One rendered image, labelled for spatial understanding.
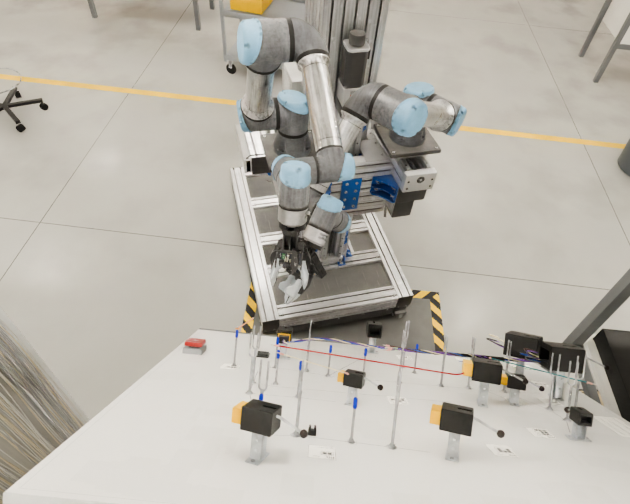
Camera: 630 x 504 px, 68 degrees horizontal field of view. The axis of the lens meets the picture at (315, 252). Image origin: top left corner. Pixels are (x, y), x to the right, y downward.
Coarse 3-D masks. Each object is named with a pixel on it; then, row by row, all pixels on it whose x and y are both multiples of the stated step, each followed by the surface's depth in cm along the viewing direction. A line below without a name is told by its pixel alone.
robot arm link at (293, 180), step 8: (288, 168) 112; (296, 168) 112; (304, 168) 113; (280, 176) 114; (288, 176) 112; (296, 176) 112; (304, 176) 113; (280, 184) 115; (288, 184) 113; (296, 184) 113; (304, 184) 114; (280, 192) 116; (288, 192) 114; (296, 192) 114; (304, 192) 115; (280, 200) 117; (288, 200) 115; (296, 200) 115; (304, 200) 116; (288, 208) 116; (296, 208) 116; (304, 208) 117
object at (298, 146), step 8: (280, 136) 179; (288, 136) 177; (296, 136) 177; (304, 136) 179; (280, 144) 181; (288, 144) 179; (296, 144) 179; (304, 144) 181; (280, 152) 182; (288, 152) 181; (296, 152) 181; (304, 152) 183
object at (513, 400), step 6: (510, 378) 118; (516, 378) 117; (522, 378) 117; (510, 384) 118; (516, 384) 117; (522, 384) 117; (534, 384) 118; (510, 390) 120; (516, 390) 118; (540, 390) 117; (510, 396) 119; (516, 396) 118; (510, 402) 118; (516, 402) 118
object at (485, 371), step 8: (472, 360) 117; (480, 360) 116; (488, 360) 116; (496, 360) 117; (480, 368) 114; (488, 368) 113; (496, 368) 113; (472, 376) 114; (480, 376) 114; (488, 376) 113; (496, 376) 113; (480, 384) 117; (488, 384) 115; (496, 384) 113; (480, 392) 115; (480, 400) 115
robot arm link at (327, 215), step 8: (320, 200) 144; (328, 200) 143; (336, 200) 143; (320, 208) 143; (328, 208) 142; (336, 208) 143; (312, 216) 145; (320, 216) 143; (328, 216) 143; (336, 216) 144; (312, 224) 144; (320, 224) 143; (328, 224) 143; (336, 224) 148; (328, 232) 145
